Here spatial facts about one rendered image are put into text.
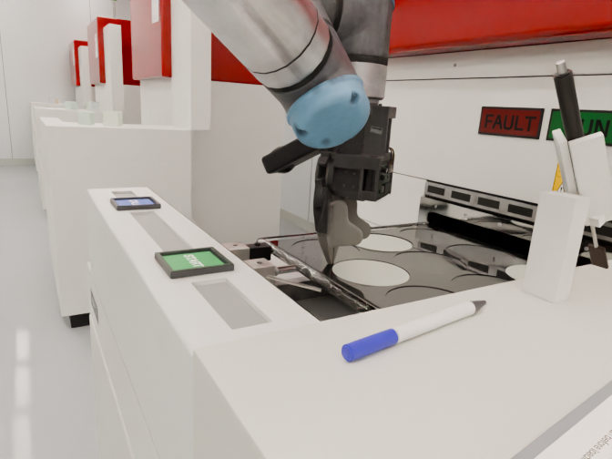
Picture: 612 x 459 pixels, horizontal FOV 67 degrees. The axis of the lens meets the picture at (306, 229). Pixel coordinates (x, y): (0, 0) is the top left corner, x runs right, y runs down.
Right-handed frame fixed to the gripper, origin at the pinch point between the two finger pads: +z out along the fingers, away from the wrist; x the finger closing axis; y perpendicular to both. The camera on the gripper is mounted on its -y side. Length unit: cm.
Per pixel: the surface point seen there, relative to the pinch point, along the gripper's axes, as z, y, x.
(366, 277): 1.3, 6.7, -2.7
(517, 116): -19.7, 20.6, 29.0
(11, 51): -74, -668, 414
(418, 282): 1.3, 12.8, -0.7
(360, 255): 1.3, 3.1, 5.7
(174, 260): -5.1, -4.6, -25.4
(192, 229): -4.7, -10.8, -14.9
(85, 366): 91, -129, 65
